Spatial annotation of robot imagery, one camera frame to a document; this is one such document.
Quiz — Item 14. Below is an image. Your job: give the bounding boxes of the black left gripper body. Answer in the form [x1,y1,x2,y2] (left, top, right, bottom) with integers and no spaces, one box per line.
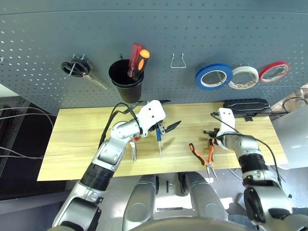
[149,118,169,135]

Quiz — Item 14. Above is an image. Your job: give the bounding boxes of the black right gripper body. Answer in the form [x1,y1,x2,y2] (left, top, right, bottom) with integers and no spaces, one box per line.
[203,128,221,146]

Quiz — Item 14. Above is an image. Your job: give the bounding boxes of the blue handled screwdriver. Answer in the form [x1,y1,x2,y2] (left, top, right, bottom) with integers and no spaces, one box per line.
[155,127,163,159]

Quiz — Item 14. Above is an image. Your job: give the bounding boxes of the orange black needle-nose pliers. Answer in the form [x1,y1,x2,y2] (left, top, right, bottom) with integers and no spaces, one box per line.
[188,138,219,181]

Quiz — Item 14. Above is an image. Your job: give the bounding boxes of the red handled scissors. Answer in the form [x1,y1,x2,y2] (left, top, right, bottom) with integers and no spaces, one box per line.
[129,136,140,162]

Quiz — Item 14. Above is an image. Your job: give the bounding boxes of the blue tape roll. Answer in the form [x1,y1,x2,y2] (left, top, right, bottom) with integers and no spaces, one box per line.
[194,63,233,91]

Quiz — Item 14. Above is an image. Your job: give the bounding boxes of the grey metal pegboard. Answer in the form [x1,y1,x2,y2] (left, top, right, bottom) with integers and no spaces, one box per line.
[0,0,308,115]

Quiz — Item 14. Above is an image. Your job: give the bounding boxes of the black plastic cup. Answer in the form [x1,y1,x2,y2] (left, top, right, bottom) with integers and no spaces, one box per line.
[108,59,145,103]

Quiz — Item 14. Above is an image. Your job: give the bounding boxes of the black plastic tool case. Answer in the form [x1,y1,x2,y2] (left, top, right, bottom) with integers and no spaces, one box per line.
[222,98,272,122]

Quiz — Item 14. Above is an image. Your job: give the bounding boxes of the white tape roll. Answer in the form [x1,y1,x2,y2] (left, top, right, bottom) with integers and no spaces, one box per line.
[228,66,260,90]

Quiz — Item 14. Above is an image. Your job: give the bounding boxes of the silver right robot leg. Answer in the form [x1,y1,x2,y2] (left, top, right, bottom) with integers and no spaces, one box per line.
[179,172,229,222]

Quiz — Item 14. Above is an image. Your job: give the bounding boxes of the silver robot leg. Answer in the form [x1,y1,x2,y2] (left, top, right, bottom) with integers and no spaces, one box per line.
[122,175,159,231]
[179,172,229,222]

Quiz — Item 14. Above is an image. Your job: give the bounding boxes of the large white machine housing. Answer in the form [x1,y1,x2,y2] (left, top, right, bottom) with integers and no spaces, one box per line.
[271,105,308,167]

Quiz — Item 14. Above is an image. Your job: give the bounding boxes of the silver left robot leg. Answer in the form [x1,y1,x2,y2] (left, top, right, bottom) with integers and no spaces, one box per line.
[122,175,159,231]

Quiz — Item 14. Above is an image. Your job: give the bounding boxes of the person in blue jeans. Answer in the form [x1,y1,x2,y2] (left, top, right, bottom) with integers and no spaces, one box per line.
[228,214,256,231]

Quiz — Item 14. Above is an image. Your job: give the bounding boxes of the red tape roll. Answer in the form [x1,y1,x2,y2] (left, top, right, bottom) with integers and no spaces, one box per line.
[259,61,290,84]

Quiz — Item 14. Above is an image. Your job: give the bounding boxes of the grey robot torso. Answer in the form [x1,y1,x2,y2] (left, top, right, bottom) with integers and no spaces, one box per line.
[129,216,246,231]

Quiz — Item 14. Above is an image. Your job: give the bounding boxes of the silver double peg hook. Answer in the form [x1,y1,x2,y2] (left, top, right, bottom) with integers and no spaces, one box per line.
[68,54,87,77]

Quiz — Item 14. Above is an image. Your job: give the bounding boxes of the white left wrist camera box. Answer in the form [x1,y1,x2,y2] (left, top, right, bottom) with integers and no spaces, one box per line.
[136,100,167,138]

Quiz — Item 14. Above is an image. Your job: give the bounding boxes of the silver wire loop hook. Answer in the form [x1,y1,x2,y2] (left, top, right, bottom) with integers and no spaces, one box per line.
[170,52,187,69]

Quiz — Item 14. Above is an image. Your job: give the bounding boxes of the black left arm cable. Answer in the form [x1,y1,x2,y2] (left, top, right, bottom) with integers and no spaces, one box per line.
[98,102,150,150]

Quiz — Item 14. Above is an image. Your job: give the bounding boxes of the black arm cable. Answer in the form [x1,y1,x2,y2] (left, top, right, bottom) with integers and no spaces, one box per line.
[98,102,150,150]
[210,112,282,181]

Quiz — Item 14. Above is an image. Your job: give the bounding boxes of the orange black handled screwdriver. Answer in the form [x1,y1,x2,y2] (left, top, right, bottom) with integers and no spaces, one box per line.
[133,49,151,81]

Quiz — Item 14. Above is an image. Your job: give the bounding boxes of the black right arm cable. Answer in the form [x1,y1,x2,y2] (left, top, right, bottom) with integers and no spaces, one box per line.
[210,112,282,181]

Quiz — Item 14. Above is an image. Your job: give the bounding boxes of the black looped cable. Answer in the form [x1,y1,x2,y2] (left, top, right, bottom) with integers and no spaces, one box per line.
[282,97,308,114]

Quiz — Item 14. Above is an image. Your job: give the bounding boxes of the black handled scissors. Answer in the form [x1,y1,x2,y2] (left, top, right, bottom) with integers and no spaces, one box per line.
[61,54,108,91]

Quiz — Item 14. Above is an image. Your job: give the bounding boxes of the thin white cables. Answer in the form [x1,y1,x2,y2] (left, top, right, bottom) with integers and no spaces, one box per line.
[0,107,57,161]

